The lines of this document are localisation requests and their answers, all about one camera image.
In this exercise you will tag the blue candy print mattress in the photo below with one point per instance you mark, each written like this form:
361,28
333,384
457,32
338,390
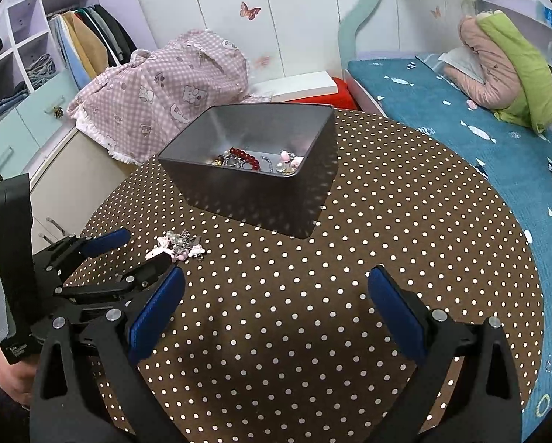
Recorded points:
525,184

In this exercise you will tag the folded grey blue clothes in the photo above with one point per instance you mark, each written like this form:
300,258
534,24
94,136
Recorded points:
41,68

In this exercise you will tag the orange butterfly sticker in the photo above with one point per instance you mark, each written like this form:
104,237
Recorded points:
249,10

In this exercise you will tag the person's left hand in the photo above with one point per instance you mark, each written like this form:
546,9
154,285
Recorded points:
13,380

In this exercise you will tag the pink and green quilt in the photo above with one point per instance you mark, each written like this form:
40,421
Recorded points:
516,69

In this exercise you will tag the white flat box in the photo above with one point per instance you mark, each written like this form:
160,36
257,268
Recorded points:
294,85

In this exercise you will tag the pink checkered blanket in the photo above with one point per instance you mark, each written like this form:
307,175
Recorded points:
165,83

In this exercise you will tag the teal bunk bed frame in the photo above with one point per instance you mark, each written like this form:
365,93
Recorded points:
366,23

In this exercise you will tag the pale jade pendant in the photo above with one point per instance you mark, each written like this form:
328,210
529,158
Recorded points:
289,162

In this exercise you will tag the small blue box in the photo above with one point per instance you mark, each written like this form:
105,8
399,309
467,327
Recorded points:
549,14

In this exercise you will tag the white wardrobe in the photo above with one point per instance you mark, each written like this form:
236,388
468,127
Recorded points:
294,18

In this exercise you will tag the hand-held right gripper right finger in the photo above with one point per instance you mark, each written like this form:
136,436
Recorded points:
393,309

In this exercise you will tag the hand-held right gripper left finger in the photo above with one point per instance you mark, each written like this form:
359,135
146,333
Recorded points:
158,314

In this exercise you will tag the brown polka dot tablecloth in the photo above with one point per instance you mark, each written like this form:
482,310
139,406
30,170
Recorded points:
303,332

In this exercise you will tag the folded jeans stack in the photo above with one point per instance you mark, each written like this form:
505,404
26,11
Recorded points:
6,100

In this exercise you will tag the lilac shelf unit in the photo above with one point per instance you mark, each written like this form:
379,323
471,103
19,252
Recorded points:
27,23

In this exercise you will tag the white pillow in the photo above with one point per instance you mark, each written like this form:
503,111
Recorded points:
460,62

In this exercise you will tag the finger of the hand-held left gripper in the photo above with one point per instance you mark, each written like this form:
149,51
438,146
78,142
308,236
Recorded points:
105,241
133,279

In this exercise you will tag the teal drawer cabinet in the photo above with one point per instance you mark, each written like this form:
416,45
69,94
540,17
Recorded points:
31,120

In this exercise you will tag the row of hanging clothes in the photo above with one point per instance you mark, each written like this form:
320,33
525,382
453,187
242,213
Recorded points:
96,41

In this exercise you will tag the small butterfly sticker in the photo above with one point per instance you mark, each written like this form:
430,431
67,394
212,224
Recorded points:
436,12

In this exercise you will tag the grey metal box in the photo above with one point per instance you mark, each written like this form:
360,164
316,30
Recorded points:
257,203

